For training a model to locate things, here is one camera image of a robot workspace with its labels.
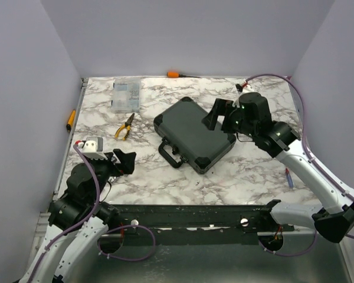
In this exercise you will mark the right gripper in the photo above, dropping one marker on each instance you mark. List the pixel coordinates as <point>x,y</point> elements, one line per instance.
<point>221,107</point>

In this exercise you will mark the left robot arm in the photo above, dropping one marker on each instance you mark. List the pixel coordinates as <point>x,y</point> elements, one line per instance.
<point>78,218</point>

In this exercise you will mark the yellow handled pliers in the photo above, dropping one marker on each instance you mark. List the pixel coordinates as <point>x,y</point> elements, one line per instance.
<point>123,131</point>

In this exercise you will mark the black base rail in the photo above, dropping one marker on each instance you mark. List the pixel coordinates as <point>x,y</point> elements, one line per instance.
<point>191,224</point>

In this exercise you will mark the blue red pen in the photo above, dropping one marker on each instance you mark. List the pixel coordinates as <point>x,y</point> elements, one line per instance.
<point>289,179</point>

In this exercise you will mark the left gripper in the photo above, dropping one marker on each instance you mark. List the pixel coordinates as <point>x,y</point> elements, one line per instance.
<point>127,162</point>

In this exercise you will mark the black poker set case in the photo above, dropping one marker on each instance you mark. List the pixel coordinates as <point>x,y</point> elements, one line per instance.
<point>185,139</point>

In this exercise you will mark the clear plastic screw box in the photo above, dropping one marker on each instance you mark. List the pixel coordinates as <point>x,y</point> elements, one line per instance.
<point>126,95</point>

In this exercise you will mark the orange tool at left edge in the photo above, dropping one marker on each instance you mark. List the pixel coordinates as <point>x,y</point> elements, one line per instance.
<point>70,121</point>

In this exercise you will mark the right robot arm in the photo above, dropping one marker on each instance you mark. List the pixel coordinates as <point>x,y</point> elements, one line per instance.
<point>250,115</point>

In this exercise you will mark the orange screwdriver at back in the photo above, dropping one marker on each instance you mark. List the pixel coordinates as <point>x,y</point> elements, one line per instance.
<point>173,74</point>

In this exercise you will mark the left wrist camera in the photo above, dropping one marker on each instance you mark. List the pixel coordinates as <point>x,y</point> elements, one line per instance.
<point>92,148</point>

